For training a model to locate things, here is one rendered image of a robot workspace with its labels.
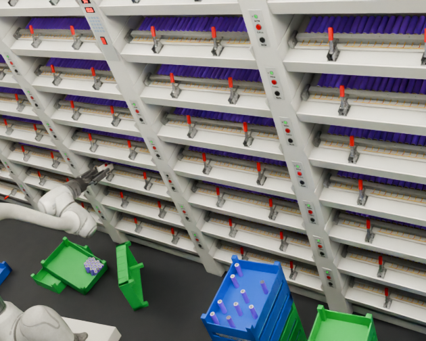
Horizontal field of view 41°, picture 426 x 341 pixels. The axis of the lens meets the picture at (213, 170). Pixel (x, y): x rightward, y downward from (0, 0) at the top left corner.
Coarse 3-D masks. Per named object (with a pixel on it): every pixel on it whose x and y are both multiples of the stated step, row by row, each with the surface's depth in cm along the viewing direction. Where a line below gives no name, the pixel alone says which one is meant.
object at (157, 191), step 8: (88, 160) 301; (96, 160) 304; (88, 168) 302; (120, 176) 289; (128, 176) 287; (136, 176) 284; (104, 184) 297; (112, 184) 290; (120, 184) 286; (128, 184) 284; (136, 184) 281; (144, 184) 279; (136, 192) 284; (144, 192) 278; (152, 192) 273; (160, 192) 271; (168, 192) 264; (168, 200) 272
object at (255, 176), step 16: (176, 160) 250; (192, 160) 246; (208, 160) 242; (224, 160) 235; (240, 160) 231; (256, 160) 228; (272, 160) 224; (192, 176) 245; (208, 176) 237; (224, 176) 234; (240, 176) 230; (256, 176) 226; (272, 176) 222; (288, 176) 219; (272, 192) 221; (288, 192) 215
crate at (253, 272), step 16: (256, 272) 223; (272, 272) 220; (224, 288) 219; (240, 288) 220; (256, 288) 217; (272, 288) 209; (224, 304) 216; (240, 304) 214; (256, 304) 211; (208, 320) 206; (224, 320) 210; (240, 320) 208; (256, 320) 200; (240, 336) 202; (256, 336) 200
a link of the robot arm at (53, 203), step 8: (48, 192) 263; (56, 192) 263; (64, 192) 264; (40, 200) 260; (48, 200) 259; (56, 200) 260; (64, 200) 261; (72, 200) 264; (40, 208) 260; (48, 208) 258; (56, 208) 260; (64, 208) 260
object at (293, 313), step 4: (292, 304) 227; (292, 308) 228; (292, 312) 227; (296, 312) 232; (288, 316) 232; (292, 316) 228; (288, 320) 225; (292, 320) 228; (288, 324) 225; (292, 324) 228; (284, 328) 223; (288, 328) 225; (284, 332) 221; (288, 332) 225; (280, 336) 226; (284, 336) 222; (288, 336) 225; (280, 340) 219; (284, 340) 222
